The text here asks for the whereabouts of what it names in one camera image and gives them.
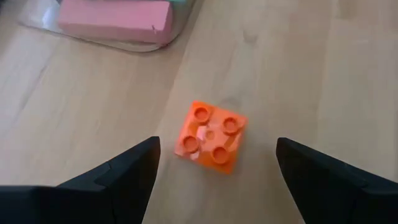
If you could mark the clear plastic bin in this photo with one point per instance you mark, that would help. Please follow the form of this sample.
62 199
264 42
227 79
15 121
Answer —
183 28

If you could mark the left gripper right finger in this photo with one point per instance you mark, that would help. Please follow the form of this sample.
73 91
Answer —
335 199

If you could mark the teal long block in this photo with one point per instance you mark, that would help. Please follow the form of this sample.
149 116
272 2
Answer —
178 1

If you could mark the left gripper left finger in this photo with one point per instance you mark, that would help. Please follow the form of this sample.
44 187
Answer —
93 199

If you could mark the orange small square block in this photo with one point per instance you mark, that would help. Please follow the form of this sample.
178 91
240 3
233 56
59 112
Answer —
211 137

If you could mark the pink long block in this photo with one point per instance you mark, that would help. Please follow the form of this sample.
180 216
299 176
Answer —
115 20

